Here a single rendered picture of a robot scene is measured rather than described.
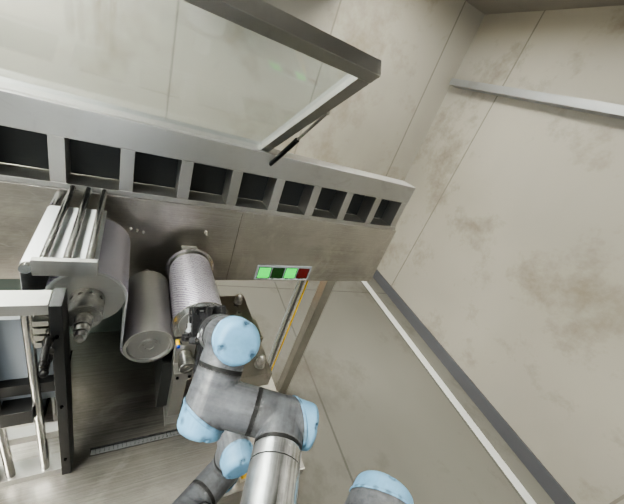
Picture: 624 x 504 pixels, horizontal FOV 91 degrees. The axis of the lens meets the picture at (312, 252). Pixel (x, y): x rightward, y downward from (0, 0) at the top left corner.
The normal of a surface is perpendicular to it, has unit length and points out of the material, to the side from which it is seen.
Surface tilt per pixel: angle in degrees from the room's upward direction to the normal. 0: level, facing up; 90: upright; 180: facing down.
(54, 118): 90
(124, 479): 0
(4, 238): 90
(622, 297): 90
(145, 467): 0
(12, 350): 90
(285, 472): 15
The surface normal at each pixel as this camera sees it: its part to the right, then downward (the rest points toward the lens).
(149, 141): 0.40, 0.55
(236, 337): 0.52, -0.12
